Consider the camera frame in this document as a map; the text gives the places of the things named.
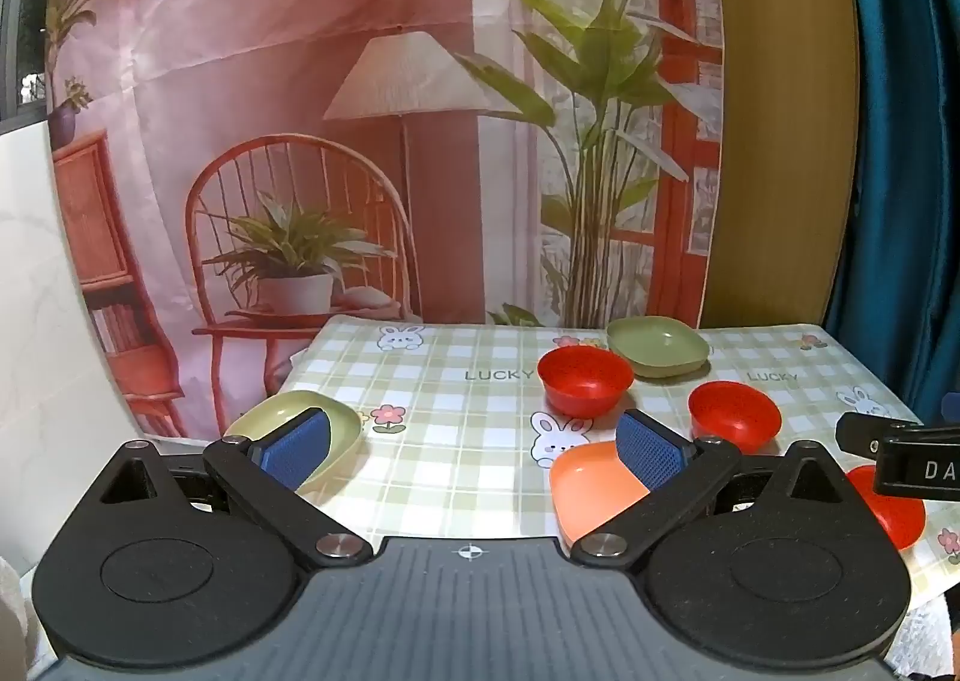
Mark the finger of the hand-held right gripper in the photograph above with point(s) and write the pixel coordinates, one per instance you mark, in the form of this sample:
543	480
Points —
911	471

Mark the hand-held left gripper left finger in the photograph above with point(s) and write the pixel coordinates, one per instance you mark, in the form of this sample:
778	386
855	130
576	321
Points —
296	448

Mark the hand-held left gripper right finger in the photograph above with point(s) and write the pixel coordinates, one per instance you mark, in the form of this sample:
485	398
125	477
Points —
649	454

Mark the red bowl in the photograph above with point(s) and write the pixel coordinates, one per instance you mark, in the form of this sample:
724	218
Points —
585	373
896	520
735	411

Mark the green square plate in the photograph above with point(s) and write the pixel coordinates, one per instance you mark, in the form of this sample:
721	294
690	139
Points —
660	343
341	433

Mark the orange square plate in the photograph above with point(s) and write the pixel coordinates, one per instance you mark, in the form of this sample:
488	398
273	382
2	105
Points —
592	486

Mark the white fluffy cloth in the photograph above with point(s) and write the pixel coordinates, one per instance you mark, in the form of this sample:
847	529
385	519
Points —
930	632

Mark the green checked rabbit tablecloth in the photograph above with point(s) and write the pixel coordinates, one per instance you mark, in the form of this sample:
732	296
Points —
465	441

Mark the teal curtain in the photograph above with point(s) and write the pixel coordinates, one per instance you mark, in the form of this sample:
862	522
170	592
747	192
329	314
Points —
907	126

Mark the tan wooden panel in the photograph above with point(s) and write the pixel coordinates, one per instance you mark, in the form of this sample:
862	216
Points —
787	126

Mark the printed room scene backdrop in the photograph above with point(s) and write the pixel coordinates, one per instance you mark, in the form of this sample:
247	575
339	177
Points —
300	88

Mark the window frame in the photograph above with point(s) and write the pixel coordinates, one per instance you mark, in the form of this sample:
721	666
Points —
26	13

